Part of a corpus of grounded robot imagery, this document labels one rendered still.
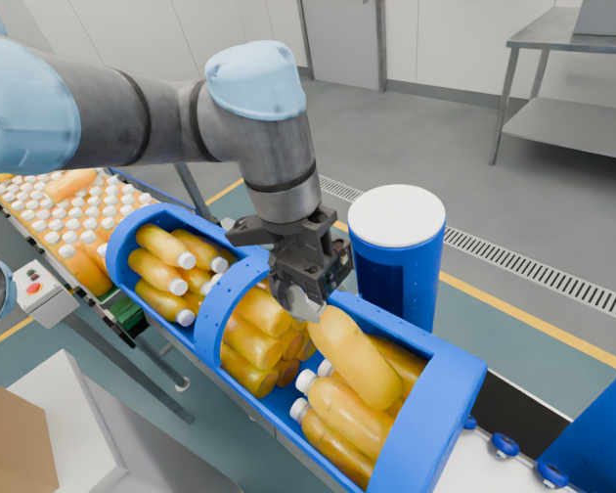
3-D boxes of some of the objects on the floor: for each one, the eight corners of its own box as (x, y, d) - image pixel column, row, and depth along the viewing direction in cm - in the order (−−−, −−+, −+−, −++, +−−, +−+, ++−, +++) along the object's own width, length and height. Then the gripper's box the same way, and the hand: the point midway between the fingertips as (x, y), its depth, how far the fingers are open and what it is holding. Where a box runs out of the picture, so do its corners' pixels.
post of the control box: (188, 425, 174) (49, 310, 105) (183, 420, 176) (44, 304, 107) (194, 418, 176) (62, 300, 107) (190, 413, 178) (57, 295, 109)
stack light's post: (254, 315, 215) (174, 159, 139) (249, 312, 217) (169, 157, 141) (258, 310, 216) (182, 155, 141) (254, 308, 219) (177, 153, 143)
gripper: (288, 253, 33) (324, 361, 47) (357, 187, 38) (369, 301, 53) (231, 225, 37) (279, 331, 52) (298, 169, 43) (324, 279, 58)
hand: (308, 302), depth 53 cm, fingers closed on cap, 4 cm apart
